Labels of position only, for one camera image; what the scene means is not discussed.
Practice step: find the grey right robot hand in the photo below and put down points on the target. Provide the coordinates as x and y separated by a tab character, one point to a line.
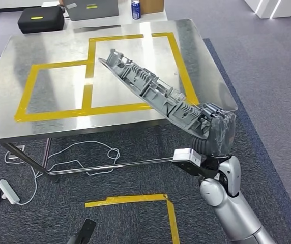
221	134

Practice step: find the grey plastic wheel hubcap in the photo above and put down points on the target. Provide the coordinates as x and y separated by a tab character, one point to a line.
160	97

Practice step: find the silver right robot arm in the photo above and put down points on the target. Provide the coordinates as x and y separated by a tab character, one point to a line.
227	208

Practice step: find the yellow tape on workbench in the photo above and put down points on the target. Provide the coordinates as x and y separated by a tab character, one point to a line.
59	114

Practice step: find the steel workbench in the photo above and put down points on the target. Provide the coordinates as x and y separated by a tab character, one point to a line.
46	47

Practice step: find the yellow floor tape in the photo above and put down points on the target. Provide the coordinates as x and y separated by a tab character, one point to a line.
125	199

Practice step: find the white table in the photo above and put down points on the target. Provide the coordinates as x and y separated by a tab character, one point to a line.
145	21

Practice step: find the white lit platform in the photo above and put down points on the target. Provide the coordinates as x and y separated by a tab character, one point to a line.
288	8

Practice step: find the brown cardboard box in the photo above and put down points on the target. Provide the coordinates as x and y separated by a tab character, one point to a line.
152	6

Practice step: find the blue drink can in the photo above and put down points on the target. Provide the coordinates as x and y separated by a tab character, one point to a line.
135	10

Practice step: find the dark robot left foot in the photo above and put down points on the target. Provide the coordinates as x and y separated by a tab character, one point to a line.
85	230

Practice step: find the grey flat case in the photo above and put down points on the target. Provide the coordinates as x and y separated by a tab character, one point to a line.
92	10

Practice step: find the person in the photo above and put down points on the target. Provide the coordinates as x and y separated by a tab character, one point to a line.
60	2

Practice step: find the black zipped case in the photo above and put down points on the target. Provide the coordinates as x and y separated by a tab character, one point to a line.
41	20

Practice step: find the grey floor socket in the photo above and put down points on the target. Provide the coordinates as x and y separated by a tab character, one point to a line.
16	151

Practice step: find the white power strip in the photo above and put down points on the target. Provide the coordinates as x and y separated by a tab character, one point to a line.
7	192

